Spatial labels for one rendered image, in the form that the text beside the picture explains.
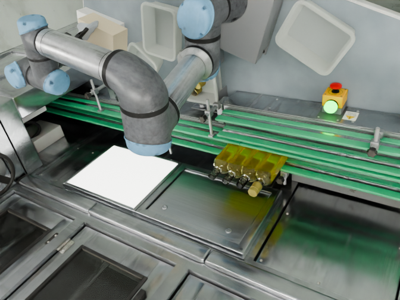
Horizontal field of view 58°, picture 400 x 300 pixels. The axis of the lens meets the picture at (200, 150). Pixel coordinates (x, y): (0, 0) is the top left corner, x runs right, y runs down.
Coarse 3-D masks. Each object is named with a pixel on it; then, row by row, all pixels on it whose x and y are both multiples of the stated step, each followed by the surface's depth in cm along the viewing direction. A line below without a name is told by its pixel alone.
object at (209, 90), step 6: (210, 84) 158; (216, 84) 148; (204, 90) 162; (210, 90) 160; (216, 90) 149; (192, 96) 161; (198, 96) 160; (204, 96) 159; (210, 96) 158; (216, 96) 150; (198, 102) 158; (204, 102) 156; (210, 102) 154
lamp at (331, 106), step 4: (328, 100) 126; (332, 100) 125; (328, 104) 125; (332, 104) 124; (336, 104) 125; (324, 108) 126; (328, 108) 125; (332, 108) 124; (336, 108) 125; (328, 112) 126; (332, 112) 126
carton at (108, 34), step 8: (88, 16) 129; (96, 16) 130; (104, 24) 127; (112, 24) 128; (96, 32) 126; (104, 32) 124; (112, 32) 124; (120, 32) 125; (88, 40) 131; (96, 40) 128; (104, 40) 126; (112, 40) 124; (120, 40) 127; (112, 48) 126; (120, 48) 130
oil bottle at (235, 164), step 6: (240, 150) 140; (246, 150) 140; (252, 150) 140; (234, 156) 138; (240, 156) 137; (246, 156) 137; (228, 162) 135; (234, 162) 134; (240, 162) 134; (228, 168) 134; (234, 168) 132; (240, 168) 133; (240, 174) 134
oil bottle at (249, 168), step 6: (258, 150) 139; (252, 156) 136; (258, 156) 136; (264, 156) 135; (246, 162) 133; (252, 162) 133; (258, 162) 132; (246, 168) 131; (252, 168) 130; (246, 174) 130; (252, 174) 129; (252, 180) 131
